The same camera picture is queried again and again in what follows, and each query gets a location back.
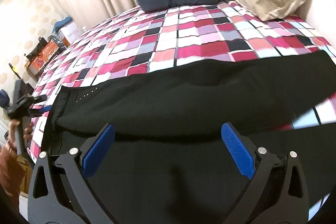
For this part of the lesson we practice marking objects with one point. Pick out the black pants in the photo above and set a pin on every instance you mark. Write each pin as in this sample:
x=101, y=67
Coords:
x=168, y=163

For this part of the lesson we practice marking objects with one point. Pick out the checkered pink red bedspread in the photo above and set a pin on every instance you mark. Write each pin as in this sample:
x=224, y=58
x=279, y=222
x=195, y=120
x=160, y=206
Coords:
x=136, y=42

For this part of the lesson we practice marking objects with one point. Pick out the orange black box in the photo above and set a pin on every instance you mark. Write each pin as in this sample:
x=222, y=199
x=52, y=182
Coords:
x=41, y=56

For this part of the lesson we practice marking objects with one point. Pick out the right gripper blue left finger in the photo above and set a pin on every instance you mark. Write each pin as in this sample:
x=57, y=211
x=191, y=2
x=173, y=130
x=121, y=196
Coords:
x=59, y=190

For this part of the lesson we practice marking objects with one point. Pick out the person's left hand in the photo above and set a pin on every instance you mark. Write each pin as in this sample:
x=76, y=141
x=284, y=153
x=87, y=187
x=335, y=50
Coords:
x=11, y=145

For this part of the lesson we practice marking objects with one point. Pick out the white box with blue cloth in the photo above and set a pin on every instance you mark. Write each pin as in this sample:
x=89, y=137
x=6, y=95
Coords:
x=67, y=29

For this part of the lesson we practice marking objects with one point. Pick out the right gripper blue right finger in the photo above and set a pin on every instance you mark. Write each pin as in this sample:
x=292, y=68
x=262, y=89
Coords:
x=276, y=191

